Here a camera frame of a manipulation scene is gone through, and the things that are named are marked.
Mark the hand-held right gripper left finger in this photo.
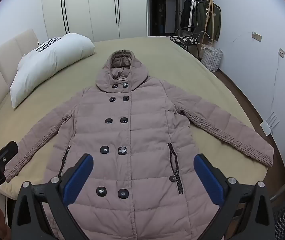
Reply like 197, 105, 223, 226
11, 153, 94, 240

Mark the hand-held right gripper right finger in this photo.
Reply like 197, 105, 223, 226
194, 153, 275, 240

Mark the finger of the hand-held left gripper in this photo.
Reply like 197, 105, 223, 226
0, 141, 18, 178

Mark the pink hooded puffer coat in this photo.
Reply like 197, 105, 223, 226
4, 50, 275, 240

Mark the white router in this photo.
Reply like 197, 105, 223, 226
260, 114, 280, 135

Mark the beige padded headboard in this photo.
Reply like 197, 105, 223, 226
0, 29, 42, 130

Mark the bed with olive sheet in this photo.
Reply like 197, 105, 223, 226
0, 36, 285, 205

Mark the black white striped pillow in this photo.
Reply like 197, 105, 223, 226
36, 37, 62, 53

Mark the white grid laundry basket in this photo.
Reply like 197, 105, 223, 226
201, 47, 223, 72

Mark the chair with floral cushion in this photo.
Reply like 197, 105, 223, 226
170, 26, 208, 55

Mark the green hanging jacket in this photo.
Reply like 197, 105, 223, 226
195, 0, 221, 42

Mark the white hanging garment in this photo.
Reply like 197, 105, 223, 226
188, 0, 198, 32

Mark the black hanging jacket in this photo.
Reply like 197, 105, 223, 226
180, 0, 198, 29

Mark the white wardrobe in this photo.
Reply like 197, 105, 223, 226
41, 0, 148, 43

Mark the white router cable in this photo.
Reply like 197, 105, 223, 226
271, 55, 284, 117

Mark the white charging cable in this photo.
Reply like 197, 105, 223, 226
229, 32, 256, 43

